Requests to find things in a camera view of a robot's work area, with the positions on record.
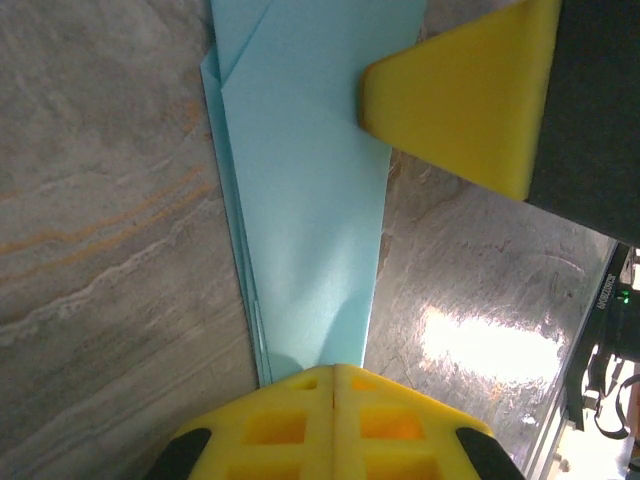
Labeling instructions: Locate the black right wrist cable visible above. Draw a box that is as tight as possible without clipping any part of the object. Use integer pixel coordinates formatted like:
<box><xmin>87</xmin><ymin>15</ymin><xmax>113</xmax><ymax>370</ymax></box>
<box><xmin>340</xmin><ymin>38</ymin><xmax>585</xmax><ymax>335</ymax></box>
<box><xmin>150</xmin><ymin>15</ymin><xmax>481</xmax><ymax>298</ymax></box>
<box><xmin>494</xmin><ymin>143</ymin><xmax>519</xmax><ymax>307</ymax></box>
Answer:
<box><xmin>567</xmin><ymin>342</ymin><xmax>640</xmax><ymax>441</ymax></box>

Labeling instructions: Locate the light blue paper sheet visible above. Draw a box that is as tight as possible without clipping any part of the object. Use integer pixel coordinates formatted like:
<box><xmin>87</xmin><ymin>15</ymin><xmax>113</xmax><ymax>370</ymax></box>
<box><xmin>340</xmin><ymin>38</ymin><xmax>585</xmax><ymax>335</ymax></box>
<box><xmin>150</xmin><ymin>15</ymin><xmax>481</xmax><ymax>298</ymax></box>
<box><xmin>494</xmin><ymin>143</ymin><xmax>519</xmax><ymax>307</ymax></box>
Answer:
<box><xmin>199</xmin><ymin>0</ymin><xmax>429</xmax><ymax>389</ymax></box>

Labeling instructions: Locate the long aluminium base rail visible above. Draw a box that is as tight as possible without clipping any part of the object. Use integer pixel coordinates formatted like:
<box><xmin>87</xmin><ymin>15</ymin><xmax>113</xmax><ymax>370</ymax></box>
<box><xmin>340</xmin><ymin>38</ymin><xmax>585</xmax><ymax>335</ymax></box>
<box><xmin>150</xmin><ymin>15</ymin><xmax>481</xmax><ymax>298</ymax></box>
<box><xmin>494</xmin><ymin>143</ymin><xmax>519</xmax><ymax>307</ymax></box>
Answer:
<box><xmin>519</xmin><ymin>399</ymin><xmax>640</xmax><ymax>480</ymax></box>

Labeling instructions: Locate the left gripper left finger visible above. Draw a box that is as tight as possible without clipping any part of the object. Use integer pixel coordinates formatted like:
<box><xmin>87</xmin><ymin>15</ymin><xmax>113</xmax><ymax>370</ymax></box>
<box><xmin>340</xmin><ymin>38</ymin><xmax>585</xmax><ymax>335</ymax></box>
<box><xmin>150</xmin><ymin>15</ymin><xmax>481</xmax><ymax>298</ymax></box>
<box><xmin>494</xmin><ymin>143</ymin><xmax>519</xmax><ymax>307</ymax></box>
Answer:
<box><xmin>142</xmin><ymin>364</ymin><xmax>336</xmax><ymax>480</ymax></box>

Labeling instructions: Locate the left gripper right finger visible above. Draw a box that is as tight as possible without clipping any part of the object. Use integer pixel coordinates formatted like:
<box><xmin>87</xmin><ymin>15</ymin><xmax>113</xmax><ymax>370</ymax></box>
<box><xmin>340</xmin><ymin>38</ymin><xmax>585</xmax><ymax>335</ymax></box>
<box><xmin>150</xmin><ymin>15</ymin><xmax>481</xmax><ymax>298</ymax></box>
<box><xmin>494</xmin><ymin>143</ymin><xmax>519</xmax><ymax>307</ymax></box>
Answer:
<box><xmin>333</xmin><ymin>363</ymin><xmax>526</xmax><ymax>480</ymax></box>

